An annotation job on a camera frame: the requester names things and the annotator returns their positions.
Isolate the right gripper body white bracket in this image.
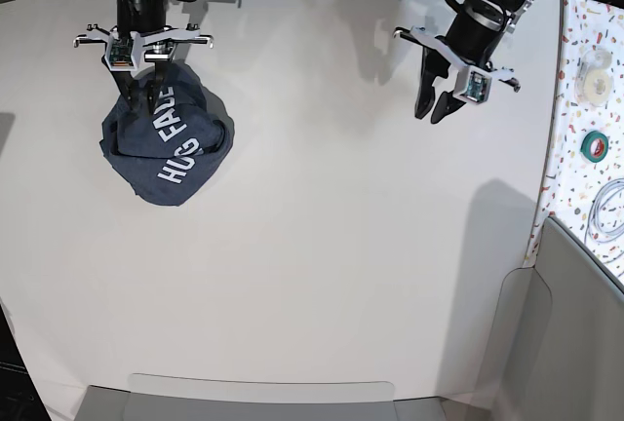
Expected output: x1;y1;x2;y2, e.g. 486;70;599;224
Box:
73;24;214;70

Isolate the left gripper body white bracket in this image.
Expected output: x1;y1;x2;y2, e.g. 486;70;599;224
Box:
393;26;521;93

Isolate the dark blue t-shirt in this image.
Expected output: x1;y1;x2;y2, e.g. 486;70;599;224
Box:
99;62;235;207

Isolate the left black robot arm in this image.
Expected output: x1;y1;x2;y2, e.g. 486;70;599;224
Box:
393;0;534;124

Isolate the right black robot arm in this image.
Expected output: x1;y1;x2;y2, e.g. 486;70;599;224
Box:
73;0;214;110

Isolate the clear tape roll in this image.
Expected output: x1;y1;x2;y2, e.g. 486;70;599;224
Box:
575;48;613;107

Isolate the green tape roll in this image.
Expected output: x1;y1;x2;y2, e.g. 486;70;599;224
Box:
581;131;609;164

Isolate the terrazzo patterned side table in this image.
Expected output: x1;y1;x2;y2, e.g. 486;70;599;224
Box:
525;0;623;279

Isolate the grey chair at right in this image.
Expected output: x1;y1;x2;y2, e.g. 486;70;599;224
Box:
471;218;623;420

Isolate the grey chair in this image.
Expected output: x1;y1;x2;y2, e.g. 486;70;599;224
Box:
76;373;446;420
471;218;623;420

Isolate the grey chair at bottom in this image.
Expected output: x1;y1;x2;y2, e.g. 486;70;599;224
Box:
76;373;446;420

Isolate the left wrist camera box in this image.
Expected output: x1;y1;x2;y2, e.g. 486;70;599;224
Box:
452;65;492;104

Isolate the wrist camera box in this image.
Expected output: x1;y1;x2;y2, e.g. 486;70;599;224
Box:
452;65;492;104
108;38;135;71

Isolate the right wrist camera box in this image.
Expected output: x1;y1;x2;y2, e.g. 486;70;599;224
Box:
108;38;135;71

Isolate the coiled white cable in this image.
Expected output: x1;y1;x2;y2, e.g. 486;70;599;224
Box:
583;177;624;246

